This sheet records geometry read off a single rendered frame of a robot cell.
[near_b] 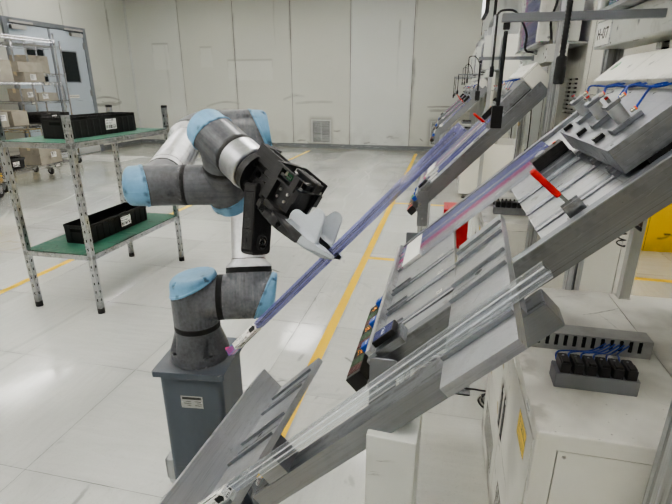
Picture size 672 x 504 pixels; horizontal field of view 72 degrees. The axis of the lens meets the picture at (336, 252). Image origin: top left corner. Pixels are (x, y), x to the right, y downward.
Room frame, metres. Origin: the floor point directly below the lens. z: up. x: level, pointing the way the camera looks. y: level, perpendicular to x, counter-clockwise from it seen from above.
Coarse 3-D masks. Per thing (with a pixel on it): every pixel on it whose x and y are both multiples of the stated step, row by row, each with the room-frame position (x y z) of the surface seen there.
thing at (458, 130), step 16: (464, 128) 0.58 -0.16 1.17; (448, 144) 0.58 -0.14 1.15; (432, 160) 0.59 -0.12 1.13; (416, 176) 0.60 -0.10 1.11; (400, 192) 0.60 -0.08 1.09; (384, 208) 0.61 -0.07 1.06; (368, 224) 0.62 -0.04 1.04; (352, 240) 0.62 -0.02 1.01; (272, 304) 0.65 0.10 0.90; (256, 320) 0.66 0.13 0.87
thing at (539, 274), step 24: (504, 288) 0.34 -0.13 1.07; (528, 288) 0.32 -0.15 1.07; (480, 312) 0.33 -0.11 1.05; (456, 336) 0.34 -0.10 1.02; (408, 360) 0.35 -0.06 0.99; (384, 384) 0.35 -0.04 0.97; (336, 408) 0.37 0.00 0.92; (312, 432) 0.37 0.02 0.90; (288, 456) 0.38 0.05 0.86; (240, 480) 0.40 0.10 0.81
